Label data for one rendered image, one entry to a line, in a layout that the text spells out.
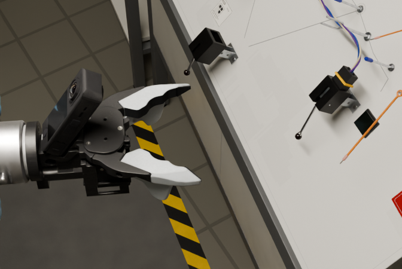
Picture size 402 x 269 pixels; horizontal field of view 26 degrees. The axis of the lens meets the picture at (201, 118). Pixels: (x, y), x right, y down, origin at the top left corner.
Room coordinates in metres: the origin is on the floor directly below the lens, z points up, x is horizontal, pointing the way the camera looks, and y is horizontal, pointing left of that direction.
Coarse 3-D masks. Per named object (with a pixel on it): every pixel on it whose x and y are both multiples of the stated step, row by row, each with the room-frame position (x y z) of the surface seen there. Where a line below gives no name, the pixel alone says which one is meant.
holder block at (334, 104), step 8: (328, 80) 0.96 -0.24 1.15; (320, 88) 0.95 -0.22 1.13; (336, 88) 0.94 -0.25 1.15; (312, 96) 0.95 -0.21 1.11; (328, 96) 0.93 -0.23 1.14; (336, 96) 0.93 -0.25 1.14; (344, 96) 0.94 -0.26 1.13; (320, 104) 0.93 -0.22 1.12; (328, 104) 0.92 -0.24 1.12; (336, 104) 0.93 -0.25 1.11; (328, 112) 0.92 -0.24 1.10
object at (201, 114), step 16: (160, 16) 1.61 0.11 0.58; (160, 32) 1.62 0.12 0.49; (160, 48) 1.63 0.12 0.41; (176, 48) 1.49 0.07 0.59; (176, 64) 1.49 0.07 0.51; (176, 80) 1.50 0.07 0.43; (192, 80) 1.37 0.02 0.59; (192, 96) 1.37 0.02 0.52; (192, 112) 1.38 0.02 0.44; (208, 112) 1.26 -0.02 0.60; (208, 128) 1.26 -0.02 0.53; (208, 144) 1.26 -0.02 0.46
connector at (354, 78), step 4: (344, 68) 0.97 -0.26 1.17; (348, 68) 0.98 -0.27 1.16; (340, 72) 0.97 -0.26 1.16; (344, 72) 0.97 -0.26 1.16; (348, 72) 0.96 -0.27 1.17; (336, 76) 0.97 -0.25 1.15; (340, 76) 0.96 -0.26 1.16; (344, 76) 0.96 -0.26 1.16; (348, 76) 0.96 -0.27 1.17; (352, 76) 0.95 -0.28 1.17; (356, 76) 0.96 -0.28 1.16; (336, 80) 0.96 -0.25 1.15; (344, 80) 0.95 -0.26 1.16; (348, 80) 0.95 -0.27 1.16; (352, 80) 0.95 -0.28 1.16; (356, 80) 0.96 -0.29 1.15; (340, 84) 0.95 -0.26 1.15; (352, 84) 0.95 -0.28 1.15; (340, 88) 0.94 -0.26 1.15; (344, 88) 0.94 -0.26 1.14; (348, 88) 0.95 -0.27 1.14
